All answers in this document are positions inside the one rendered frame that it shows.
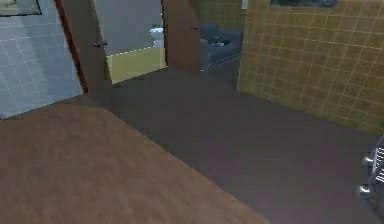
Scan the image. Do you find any brown room door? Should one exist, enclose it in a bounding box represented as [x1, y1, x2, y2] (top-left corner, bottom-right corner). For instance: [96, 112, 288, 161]
[55, 0, 114, 97]
[161, 0, 202, 74]

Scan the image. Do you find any white toilet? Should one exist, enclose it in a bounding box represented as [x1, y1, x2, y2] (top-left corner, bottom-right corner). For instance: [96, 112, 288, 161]
[149, 25, 165, 48]

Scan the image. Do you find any dark framed wall picture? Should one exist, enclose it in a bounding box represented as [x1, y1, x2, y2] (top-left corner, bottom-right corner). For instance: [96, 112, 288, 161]
[269, 0, 339, 9]

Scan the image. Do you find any black framed wall picture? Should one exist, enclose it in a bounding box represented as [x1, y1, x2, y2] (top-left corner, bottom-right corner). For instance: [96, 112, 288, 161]
[0, 0, 43, 17]

